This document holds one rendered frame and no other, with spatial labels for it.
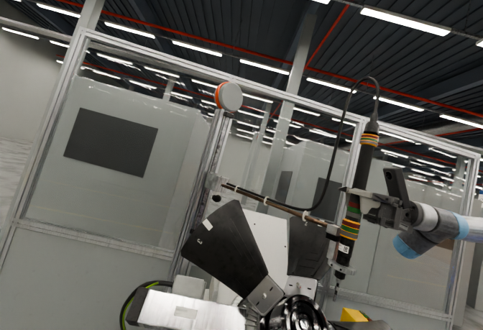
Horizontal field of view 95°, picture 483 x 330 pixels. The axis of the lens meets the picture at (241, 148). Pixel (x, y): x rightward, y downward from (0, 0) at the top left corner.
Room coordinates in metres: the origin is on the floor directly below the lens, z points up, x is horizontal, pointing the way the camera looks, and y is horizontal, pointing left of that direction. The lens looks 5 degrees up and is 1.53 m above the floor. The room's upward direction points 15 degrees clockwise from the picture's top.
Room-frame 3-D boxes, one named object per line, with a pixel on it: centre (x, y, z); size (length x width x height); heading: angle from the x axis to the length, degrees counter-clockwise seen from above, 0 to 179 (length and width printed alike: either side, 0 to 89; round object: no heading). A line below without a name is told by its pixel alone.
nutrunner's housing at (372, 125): (0.60, -0.34, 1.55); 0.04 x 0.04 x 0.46
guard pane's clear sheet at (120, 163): (1.32, -0.26, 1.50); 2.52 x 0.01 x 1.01; 96
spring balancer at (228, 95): (1.15, 0.14, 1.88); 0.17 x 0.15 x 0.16; 96
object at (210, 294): (1.16, -0.09, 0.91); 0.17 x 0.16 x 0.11; 6
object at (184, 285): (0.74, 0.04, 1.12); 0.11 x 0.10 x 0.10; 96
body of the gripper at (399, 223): (0.62, -0.45, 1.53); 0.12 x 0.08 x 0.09; 96
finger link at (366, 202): (0.58, -0.35, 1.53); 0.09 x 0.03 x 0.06; 106
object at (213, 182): (1.08, 0.07, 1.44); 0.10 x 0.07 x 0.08; 41
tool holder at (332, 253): (0.61, -0.33, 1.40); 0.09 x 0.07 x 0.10; 41
